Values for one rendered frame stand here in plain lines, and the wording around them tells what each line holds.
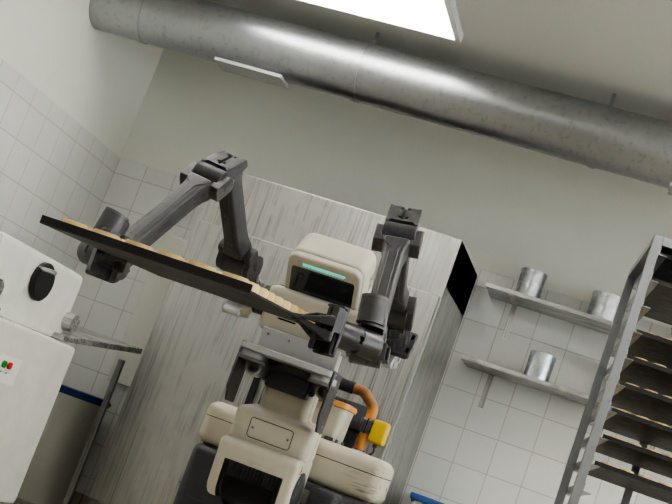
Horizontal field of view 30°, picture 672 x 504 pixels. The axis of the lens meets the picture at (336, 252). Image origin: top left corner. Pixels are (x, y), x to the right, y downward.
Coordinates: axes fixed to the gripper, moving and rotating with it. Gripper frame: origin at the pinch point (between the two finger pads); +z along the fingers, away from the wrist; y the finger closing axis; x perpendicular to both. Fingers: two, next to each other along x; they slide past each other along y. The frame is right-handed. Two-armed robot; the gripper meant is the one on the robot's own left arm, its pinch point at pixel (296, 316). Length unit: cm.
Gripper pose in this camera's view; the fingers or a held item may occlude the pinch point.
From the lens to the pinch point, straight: 238.6
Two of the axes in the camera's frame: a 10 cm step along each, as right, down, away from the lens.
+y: -3.2, 9.4, -1.2
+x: -5.2, -0.7, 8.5
